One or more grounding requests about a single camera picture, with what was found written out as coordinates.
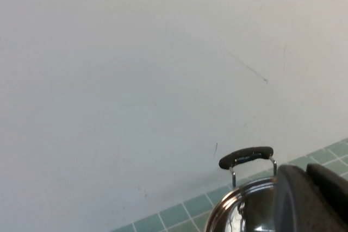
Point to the green tile-pattern tablecloth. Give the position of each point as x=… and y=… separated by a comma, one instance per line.
x=174, y=215

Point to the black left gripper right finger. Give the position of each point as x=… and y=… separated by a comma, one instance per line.
x=329, y=175

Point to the steel pot lid black knob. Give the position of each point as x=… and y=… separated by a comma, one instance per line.
x=253, y=210

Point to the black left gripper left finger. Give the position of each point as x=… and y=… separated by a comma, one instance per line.
x=312, y=210

